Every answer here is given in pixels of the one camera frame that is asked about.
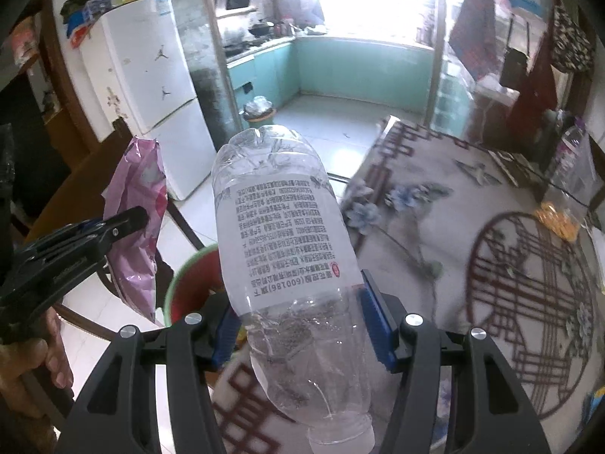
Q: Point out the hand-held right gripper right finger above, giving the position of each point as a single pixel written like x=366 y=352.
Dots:
x=376 y=321

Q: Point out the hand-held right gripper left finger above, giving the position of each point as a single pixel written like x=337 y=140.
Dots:
x=222 y=345

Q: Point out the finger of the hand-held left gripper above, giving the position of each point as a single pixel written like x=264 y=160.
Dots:
x=123 y=221

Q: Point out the pink plastic bag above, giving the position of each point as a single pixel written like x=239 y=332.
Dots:
x=137 y=198

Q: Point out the crushed clear plastic bottle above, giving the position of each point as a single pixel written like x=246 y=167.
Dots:
x=283 y=227

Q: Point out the person's left hand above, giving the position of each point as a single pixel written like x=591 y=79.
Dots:
x=28 y=373

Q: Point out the carved wooden chair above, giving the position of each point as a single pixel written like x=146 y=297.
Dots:
x=75 y=184

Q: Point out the printed floral tablecloth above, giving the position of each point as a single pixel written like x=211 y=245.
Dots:
x=472 y=255

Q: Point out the white refrigerator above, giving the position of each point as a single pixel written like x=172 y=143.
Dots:
x=151 y=80

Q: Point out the small green kitchen bin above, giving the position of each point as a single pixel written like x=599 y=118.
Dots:
x=257 y=108

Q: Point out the dark magazine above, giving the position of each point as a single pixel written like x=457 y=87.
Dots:
x=515 y=170

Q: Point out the blue package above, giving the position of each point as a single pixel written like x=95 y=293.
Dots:
x=97 y=8

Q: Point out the clear bag of orange snacks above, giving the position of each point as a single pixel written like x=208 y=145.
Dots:
x=562 y=213

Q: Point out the dark cloth bundle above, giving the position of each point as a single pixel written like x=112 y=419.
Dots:
x=78 y=4

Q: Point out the black wok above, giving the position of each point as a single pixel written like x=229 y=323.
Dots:
x=260 y=28

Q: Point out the teal kitchen base cabinets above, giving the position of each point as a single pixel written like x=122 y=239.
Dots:
x=331 y=71

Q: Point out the upright plastic bottle purple label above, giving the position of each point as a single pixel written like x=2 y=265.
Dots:
x=567 y=151

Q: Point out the dark red garment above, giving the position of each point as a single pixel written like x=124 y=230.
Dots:
x=534 y=90

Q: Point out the black handbag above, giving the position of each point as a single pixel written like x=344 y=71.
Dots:
x=513 y=68

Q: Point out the plaid hanging cloth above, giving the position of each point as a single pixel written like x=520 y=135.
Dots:
x=472 y=33

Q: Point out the patterned tote bag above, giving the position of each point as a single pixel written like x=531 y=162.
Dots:
x=569 y=38

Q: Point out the red wall hanging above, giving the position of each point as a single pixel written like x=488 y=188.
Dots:
x=23 y=38

